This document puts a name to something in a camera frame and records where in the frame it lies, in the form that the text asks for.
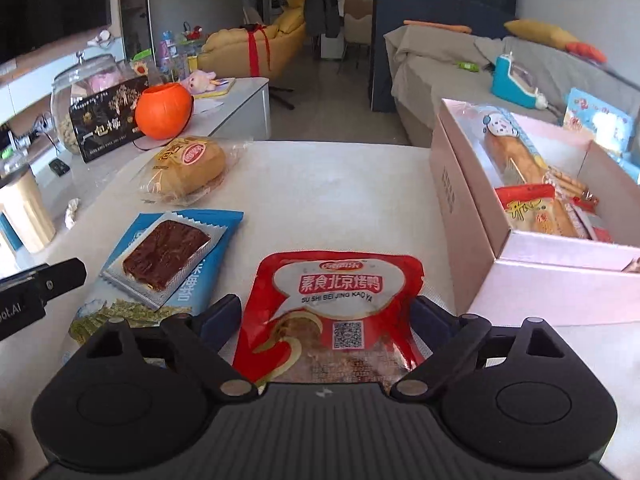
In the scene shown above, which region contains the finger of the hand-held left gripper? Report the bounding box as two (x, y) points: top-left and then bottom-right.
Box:
(0, 257), (88, 307)

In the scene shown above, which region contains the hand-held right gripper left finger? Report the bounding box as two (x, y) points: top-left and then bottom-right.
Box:
(87, 294), (253, 396)

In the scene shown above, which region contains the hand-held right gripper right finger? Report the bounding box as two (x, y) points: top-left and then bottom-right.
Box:
(390, 296), (563, 396)

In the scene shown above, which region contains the blue white seaweed packet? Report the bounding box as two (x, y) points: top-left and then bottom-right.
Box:
(62, 208), (244, 366)

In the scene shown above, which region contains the dark jerky packet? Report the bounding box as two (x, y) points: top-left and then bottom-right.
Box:
(100, 212), (228, 311)

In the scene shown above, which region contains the large red snack packet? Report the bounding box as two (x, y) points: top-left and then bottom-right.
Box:
(234, 251), (426, 396)

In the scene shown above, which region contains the pink cardboard box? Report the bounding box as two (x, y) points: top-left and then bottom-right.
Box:
(429, 99), (640, 328)

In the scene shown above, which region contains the red biscuit packet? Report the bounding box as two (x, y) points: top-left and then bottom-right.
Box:
(494, 184), (581, 238)

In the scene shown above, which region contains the round bun packet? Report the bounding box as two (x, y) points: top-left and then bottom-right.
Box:
(137, 136), (242, 206)

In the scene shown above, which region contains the long bread stick packet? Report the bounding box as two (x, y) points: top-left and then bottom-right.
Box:
(479, 104), (552, 187)

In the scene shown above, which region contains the red white striped packet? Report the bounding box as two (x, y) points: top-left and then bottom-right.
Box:
(570, 195), (615, 243)

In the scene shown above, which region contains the wafer roll packet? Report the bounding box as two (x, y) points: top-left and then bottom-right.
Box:
(544, 166), (601, 207)

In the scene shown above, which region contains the beige cylinder container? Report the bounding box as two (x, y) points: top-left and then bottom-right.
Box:
(0, 165), (56, 253)

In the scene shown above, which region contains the black gold gift box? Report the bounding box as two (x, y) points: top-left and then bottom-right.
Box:
(69, 76), (151, 163)

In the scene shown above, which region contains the glass jar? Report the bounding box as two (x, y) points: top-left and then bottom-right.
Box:
(51, 52), (133, 156)

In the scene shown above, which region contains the orange pumpkin bucket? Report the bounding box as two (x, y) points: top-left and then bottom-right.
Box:
(135, 84), (193, 140)

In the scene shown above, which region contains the pink plush toy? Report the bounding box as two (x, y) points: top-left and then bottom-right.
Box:
(186, 71), (218, 94)

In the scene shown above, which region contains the clear water bottle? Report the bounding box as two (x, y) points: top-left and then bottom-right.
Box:
(159, 30), (177, 84)

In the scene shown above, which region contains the grey covered sofa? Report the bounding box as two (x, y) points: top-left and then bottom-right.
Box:
(384, 25), (640, 171)

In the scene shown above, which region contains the blue white toy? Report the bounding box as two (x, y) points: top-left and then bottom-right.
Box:
(491, 52), (547, 110)

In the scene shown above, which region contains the colourful picture book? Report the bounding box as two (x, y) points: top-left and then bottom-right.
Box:
(564, 87), (636, 153)

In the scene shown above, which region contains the red ribbon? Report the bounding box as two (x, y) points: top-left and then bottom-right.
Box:
(244, 25), (273, 79)

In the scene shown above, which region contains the black television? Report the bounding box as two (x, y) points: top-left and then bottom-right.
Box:
(0, 0), (112, 63)

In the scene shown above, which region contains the yellow sofa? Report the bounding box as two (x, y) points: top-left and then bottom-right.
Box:
(202, 0), (307, 81)

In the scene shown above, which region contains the white bin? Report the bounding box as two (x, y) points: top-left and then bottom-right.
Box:
(320, 35), (346, 59)

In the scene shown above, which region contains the beige chair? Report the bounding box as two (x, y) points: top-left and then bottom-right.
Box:
(343, 0), (373, 44)

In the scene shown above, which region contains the yellow pillow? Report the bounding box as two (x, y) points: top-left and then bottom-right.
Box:
(504, 19), (581, 51)

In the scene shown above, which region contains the dark blue cabinet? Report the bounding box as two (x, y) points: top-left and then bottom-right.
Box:
(370, 0), (518, 113)

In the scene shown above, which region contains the orange pillow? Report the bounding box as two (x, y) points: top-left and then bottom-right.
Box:
(567, 41), (608, 64)

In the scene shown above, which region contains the dark hanging coat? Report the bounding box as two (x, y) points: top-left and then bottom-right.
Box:
(304, 0), (341, 38)

